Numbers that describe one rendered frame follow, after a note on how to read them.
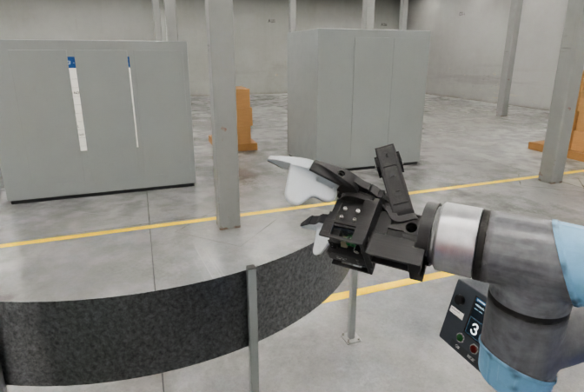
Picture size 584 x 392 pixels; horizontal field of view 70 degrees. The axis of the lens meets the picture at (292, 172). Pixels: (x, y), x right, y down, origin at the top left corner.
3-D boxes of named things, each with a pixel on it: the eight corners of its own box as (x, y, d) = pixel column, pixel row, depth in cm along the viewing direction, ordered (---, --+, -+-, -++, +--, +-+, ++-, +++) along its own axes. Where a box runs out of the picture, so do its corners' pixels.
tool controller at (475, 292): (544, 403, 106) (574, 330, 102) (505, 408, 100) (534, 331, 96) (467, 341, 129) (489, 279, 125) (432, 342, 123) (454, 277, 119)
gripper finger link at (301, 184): (255, 177, 46) (328, 218, 46) (278, 138, 49) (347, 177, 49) (250, 189, 48) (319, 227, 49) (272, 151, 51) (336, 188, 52)
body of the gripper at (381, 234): (312, 231, 46) (421, 257, 41) (338, 172, 51) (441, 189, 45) (327, 263, 52) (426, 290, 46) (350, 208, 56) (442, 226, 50)
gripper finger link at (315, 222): (287, 251, 59) (327, 243, 51) (303, 216, 62) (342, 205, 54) (303, 262, 60) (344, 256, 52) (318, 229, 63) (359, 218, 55)
